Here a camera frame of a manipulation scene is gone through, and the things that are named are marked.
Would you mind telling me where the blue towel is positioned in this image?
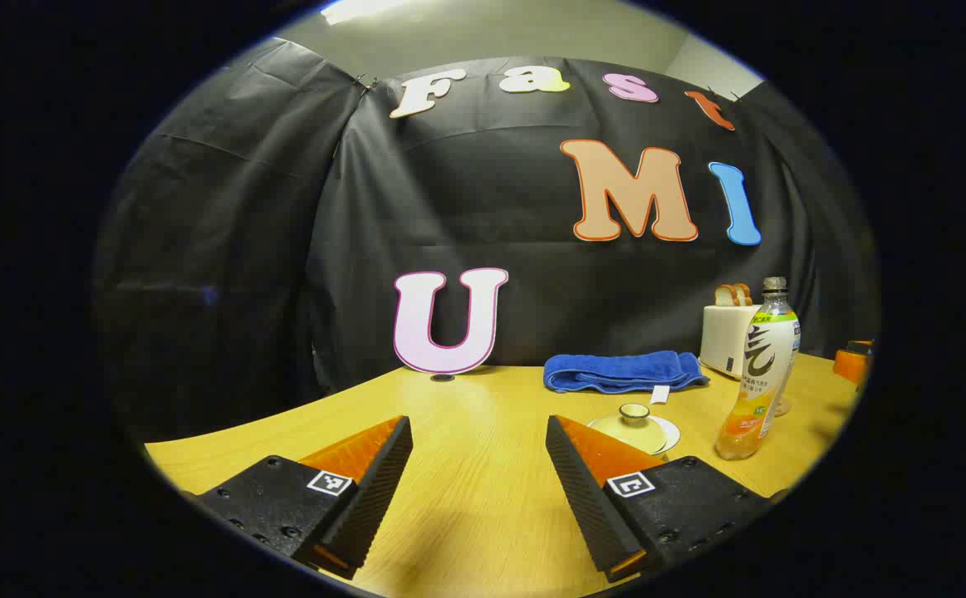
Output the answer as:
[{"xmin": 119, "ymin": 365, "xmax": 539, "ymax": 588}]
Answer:
[{"xmin": 543, "ymin": 350, "xmax": 709, "ymax": 405}]

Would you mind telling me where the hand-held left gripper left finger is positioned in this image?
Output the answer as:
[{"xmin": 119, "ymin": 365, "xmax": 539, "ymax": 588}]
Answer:
[{"xmin": 192, "ymin": 415, "xmax": 414, "ymax": 581}]

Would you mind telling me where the cream teacup lid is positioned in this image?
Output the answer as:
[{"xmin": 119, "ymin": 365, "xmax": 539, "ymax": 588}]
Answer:
[{"xmin": 588, "ymin": 404, "xmax": 668, "ymax": 453}]

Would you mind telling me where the white toaster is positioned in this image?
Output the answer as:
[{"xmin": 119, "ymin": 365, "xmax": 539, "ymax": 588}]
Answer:
[{"xmin": 699, "ymin": 304, "xmax": 762, "ymax": 380}]

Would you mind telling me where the black backdrop cloth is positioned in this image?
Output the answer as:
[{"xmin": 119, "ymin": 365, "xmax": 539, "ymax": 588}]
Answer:
[{"xmin": 92, "ymin": 37, "xmax": 880, "ymax": 445}]

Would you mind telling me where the orange drink water bottle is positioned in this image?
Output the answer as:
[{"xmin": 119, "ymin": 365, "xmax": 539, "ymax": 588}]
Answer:
[{"xmin": 715, "ymin": 277, "xmax": 802, "ymax": 461}]

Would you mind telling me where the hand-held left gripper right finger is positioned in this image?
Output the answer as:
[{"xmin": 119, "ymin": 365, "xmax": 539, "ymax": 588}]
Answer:
[{"xmin": 546, "ymin": 414, "xmax": 787, "ymax": 582}]

